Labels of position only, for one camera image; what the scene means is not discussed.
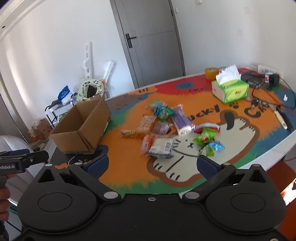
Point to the white utility knife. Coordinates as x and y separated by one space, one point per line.
280 120

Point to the small background cardboard box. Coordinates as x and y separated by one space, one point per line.
40 129

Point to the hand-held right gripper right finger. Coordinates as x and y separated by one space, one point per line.
207 166

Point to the black electronic device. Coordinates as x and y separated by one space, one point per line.
251 77

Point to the brown cardboard box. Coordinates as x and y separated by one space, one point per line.
78 129

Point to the black metal rack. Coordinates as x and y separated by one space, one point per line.
53 112

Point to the bunch of keys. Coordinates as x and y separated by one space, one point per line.
255 102

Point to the blue plastic packet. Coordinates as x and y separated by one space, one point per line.
63 93

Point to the yellow and teal snack packet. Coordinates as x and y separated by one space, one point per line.
153 105

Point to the green tissue box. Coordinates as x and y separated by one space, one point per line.
231 91

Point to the colourful cat printed table mat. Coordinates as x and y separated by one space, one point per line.
129 162

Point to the tall white foam board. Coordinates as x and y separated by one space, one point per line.
87 60

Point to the white snack packet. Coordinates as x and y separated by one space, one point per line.
161 147

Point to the white power strip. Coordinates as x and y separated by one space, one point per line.
269 69

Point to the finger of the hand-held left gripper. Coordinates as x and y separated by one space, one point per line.
16 152
38 158

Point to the short white foam board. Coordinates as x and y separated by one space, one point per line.
108 69

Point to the yellow tape roll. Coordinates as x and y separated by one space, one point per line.
211 73

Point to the red snack packet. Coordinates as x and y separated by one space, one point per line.
208 126

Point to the orange cracker packet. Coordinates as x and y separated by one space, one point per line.
145 125

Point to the small purple snack packet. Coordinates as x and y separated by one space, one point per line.
161 127

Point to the white chair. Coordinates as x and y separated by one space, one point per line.
12 143

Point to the long purple snack packet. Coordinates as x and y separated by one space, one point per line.
182 120

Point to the white wall outlet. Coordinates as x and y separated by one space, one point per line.
239 32
247 9

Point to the person's left hand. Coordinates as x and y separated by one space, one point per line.
3 197

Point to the panda print toilet seat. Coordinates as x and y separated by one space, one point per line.
85 89

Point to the black power adapter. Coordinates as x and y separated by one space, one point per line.
275 78

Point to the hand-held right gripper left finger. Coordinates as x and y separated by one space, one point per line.
98 164

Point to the grey door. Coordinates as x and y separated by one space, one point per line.
150 39

